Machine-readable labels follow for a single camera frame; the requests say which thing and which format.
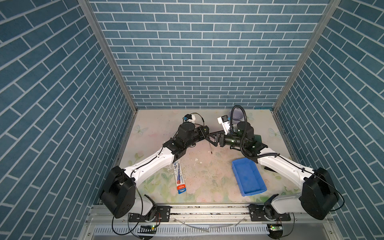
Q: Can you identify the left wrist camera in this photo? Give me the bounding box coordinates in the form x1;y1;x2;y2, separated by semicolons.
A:
183;114;196;124

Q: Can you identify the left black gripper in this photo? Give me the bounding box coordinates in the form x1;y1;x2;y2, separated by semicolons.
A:
183;125;210;150

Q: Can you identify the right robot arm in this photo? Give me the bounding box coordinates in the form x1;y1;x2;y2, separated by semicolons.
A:
207;118;342;221

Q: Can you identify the dark green block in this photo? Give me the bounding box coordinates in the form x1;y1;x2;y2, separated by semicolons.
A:
254;135;262;148

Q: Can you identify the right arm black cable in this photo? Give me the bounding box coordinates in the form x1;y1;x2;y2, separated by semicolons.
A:
229;104;346;212

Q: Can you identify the toothpaste tube box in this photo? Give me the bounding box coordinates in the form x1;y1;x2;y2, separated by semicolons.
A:
173;161;187;194

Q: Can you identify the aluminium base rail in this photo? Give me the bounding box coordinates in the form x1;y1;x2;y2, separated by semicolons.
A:
85;203;337;226

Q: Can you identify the lavender ceramic cup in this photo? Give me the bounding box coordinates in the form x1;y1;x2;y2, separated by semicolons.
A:
228;108;244;125

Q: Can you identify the blue plastic bin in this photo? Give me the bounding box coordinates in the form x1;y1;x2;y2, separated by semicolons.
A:
232;158;267;197

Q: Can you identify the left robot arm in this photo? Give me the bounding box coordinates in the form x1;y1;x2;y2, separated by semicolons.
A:
100;122;209;220

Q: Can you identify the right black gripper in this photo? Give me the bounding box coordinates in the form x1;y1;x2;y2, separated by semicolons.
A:
205;130;247;149

